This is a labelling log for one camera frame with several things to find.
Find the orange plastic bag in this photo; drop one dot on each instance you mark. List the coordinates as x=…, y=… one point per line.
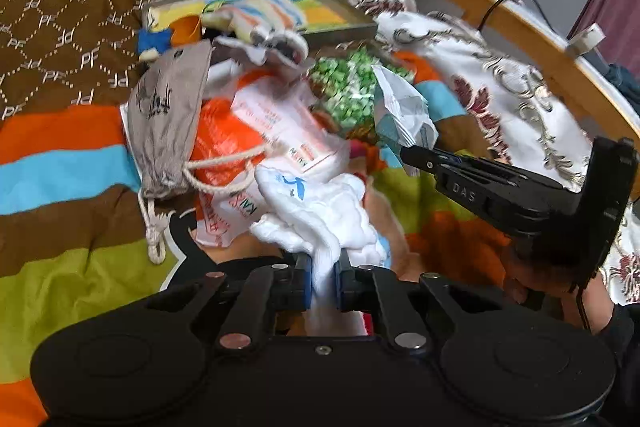
x=220, y=132

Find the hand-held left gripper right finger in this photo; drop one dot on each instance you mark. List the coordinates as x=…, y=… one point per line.
x=345, y=282

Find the black white striped sock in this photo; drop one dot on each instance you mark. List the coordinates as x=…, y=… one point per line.
x=285, y=49

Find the blue yellow cloth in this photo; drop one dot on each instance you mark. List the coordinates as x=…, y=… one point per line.
x=152, y=42

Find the grey cartoon box tray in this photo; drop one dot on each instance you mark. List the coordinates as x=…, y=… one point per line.
x=330, y=14

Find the dark blue cloth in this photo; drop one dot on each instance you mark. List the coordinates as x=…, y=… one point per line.
x=625, y=82

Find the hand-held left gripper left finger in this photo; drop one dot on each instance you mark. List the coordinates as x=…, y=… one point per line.
x=302, y=282

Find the brown patterned blanket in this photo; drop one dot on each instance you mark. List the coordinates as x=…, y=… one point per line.
x=75, y=7

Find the striped towel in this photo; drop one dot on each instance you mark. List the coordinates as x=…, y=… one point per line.
x=260, y=14

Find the white floral quilt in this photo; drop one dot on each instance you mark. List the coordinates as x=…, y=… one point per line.
x=500, y=72

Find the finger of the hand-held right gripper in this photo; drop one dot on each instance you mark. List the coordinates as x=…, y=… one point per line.
x=450, y=163

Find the colourful striped blanket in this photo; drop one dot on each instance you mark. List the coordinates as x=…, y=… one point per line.
x=75, y=167

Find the white paper bag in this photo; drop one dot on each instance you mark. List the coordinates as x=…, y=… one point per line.
x=400, y=102

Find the green paper star bag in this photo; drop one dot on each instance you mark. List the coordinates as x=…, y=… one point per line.
x=345, y=87

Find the white charger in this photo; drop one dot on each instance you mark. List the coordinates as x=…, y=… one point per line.
x=585, y=39

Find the person's right hand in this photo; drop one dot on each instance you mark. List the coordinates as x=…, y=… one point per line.
x=525, y=277

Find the wooden bed frame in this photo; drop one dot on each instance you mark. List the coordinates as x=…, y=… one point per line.
x=545, y=57

